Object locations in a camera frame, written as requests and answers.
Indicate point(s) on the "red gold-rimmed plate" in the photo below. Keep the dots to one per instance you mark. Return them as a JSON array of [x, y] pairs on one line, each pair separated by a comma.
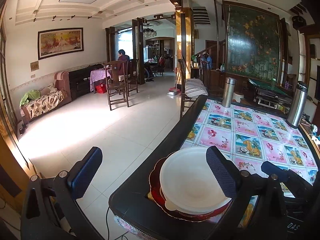
[[156, 195]]

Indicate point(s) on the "large steel thermos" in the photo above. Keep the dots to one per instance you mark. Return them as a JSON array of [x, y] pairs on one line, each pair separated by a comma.
[[297, 105]]

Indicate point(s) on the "colourful patterned tablecloth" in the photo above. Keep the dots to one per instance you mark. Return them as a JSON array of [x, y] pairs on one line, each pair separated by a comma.
[[250, 137]]

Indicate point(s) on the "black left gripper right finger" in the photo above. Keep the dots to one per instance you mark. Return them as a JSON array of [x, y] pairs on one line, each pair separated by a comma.
[[225, 172]]

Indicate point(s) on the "pink sofa with cover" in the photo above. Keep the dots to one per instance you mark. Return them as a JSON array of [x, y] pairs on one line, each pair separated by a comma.
[[55, 95]]

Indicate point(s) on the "green mahjong table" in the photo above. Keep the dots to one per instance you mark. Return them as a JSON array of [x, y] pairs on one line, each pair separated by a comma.
[[267, 95]]

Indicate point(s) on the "red bag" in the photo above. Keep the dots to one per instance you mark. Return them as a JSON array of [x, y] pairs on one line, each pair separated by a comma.
[[101, 88]]

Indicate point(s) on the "framed horses painting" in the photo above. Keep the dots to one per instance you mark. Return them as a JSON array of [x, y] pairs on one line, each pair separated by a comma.
[[55, 42]]

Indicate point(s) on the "large floral wall painting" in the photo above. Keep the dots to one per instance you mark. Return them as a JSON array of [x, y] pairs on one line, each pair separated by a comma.
[[253, 42]]

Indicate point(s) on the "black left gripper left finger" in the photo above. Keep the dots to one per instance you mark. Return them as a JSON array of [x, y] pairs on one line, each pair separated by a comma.
[[82, 173]]

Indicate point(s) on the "dark wooden dining chair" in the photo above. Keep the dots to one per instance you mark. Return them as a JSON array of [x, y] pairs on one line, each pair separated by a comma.
[[117, 88]]

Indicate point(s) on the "black low cabinet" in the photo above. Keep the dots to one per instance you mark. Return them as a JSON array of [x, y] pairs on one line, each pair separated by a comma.
[[79, 80]]

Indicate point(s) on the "seated person in maroon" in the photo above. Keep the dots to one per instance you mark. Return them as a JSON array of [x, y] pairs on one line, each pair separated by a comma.
[[123, 65]]

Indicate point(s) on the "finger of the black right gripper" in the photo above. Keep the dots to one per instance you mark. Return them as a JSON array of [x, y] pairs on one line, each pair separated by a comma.
[[277, 173]]

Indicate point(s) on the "small steel thermos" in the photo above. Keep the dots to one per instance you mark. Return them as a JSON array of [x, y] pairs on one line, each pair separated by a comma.
[[228, 92]]

